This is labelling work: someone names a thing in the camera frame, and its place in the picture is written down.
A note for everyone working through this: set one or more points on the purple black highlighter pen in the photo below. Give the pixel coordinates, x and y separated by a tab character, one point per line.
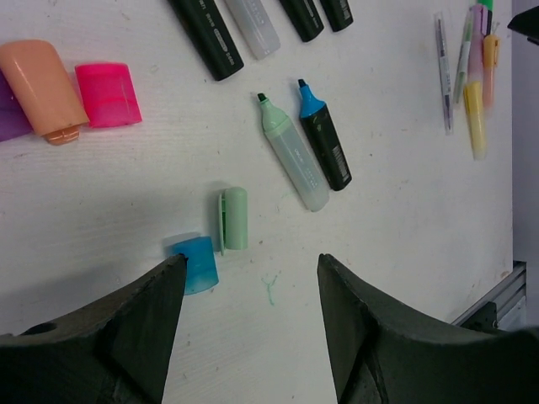
304	17

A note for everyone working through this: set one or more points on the lilac pastel highlighter pen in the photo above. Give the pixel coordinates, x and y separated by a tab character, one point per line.
475	63

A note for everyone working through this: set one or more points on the mint green highlighter cap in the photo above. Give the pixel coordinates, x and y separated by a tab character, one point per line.
233	219

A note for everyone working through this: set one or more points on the aluminium front rail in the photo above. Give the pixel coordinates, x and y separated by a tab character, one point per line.
503	308

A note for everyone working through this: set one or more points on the orange black highlighter pen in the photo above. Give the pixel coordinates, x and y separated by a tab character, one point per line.
338	13

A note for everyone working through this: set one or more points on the pink highlighter cap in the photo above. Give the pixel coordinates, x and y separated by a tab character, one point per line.
108	94

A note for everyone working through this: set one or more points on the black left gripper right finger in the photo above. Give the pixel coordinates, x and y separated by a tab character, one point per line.
383	351

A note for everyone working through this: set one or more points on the orange pastel highlighter pen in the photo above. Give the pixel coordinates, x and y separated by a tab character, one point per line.
491	44

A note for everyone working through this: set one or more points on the purple highlighter cap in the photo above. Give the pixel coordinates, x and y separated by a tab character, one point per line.
13	121

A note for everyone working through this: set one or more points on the black pink highlighter pen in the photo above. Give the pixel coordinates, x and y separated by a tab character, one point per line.
203	23

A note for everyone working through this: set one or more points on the mint green highlighter pen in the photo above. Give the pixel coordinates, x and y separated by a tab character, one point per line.
293	155

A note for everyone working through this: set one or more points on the peach highlighter cap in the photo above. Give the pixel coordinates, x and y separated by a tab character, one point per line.
44	90

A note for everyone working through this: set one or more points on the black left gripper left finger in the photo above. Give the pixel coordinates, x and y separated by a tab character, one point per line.
114	350

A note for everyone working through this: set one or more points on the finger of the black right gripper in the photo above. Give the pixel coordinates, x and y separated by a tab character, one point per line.
527	24

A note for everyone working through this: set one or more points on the blue highlighter cap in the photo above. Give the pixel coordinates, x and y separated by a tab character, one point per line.
201	271

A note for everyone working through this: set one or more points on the yellow pastel highlighter pen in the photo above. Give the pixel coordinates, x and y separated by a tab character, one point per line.
473	98

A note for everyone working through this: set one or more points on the thin grey marker pen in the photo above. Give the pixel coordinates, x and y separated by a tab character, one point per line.
444	71

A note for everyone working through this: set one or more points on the blue highlighter pen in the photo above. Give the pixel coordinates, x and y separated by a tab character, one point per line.
322	136

